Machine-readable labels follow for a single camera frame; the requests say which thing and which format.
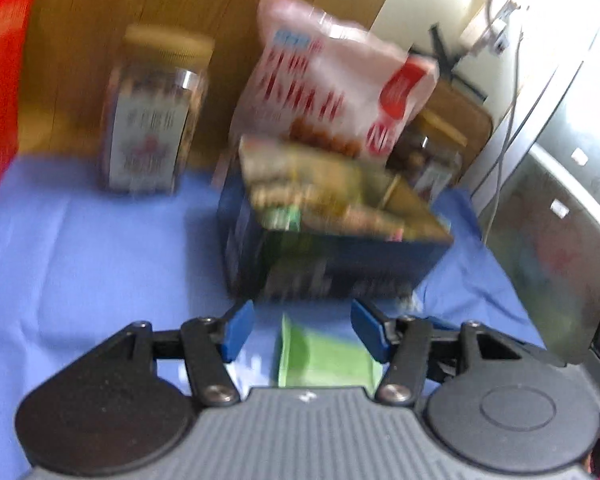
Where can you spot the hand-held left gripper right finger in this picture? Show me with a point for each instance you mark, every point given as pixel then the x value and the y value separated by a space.
pixel 367 330

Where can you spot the blue printed cloth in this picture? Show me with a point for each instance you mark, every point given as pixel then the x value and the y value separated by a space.
pixel 80 260

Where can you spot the wooden board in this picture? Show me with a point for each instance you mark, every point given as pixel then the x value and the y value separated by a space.
pixel 180 0

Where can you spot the pink snack bag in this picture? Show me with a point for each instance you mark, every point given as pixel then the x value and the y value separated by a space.
pixel 320 85

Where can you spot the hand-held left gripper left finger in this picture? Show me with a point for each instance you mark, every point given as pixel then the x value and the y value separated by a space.
pixel 240 327

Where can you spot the cashew jar with gold lid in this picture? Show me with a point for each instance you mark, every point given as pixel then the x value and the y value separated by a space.
pixel 150 135

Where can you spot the pecan jar with gold lid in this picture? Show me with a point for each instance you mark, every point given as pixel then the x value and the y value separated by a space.
pixel 430 170

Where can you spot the clear seed packet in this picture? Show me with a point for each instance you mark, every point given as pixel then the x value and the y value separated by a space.
pixel 290 170

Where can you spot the brown rounded board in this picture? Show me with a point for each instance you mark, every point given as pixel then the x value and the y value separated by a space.
pixel 465 115

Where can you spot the light green packet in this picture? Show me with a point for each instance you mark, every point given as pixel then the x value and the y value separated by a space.
pixel 325 360

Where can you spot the red gift box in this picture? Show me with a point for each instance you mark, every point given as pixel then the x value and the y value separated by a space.
pixel 0 85

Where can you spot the black cardboard box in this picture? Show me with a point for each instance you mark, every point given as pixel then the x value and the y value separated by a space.
pixel 330 265

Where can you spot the white power strip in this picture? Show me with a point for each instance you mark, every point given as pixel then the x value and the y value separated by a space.
pixel 490 25

